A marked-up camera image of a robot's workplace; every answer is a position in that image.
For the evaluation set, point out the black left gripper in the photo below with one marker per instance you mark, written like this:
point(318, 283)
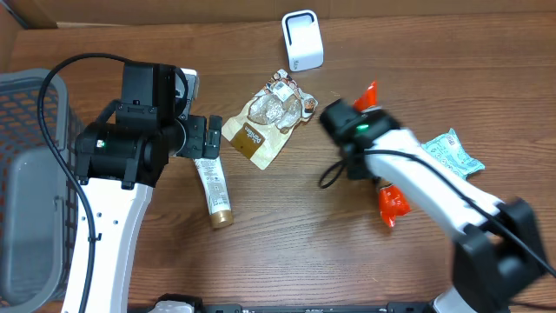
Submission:
point(200, 147)

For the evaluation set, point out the beige cookie pouch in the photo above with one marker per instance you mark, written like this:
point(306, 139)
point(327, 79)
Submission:
point(267, 121)

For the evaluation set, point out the white shampoo tube gold cap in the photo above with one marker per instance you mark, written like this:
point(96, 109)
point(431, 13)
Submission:
point(216, 192)

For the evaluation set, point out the orange spaghetti package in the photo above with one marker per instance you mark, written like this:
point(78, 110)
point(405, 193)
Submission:
point(391, 201)

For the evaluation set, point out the teal wipes packet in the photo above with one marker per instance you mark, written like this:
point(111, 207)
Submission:
point(448, 150)

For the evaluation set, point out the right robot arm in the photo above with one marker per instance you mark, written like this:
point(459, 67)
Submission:
point(498, 251)

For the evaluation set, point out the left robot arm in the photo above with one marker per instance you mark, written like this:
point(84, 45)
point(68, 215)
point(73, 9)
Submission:
point(119, 159)

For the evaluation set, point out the white barcode scanner stand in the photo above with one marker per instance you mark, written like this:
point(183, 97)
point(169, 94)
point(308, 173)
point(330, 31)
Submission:
point(303, 40)

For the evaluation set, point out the grey plastic shopping basket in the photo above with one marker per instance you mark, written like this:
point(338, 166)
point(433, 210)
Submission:
point(38, 204)

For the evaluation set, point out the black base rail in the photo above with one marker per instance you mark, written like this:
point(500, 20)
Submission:
point(182, 303)

